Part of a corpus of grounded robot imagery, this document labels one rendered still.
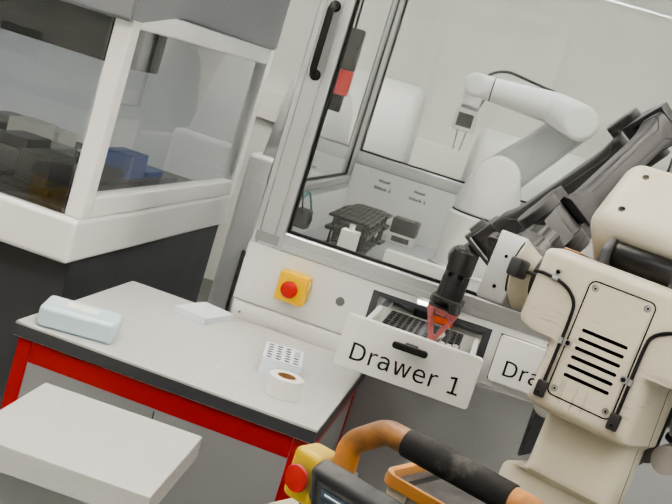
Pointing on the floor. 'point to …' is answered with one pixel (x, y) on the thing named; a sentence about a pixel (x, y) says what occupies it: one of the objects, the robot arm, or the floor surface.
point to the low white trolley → (194, 389)
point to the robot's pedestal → (87, 452)
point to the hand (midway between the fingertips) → (432, 337)
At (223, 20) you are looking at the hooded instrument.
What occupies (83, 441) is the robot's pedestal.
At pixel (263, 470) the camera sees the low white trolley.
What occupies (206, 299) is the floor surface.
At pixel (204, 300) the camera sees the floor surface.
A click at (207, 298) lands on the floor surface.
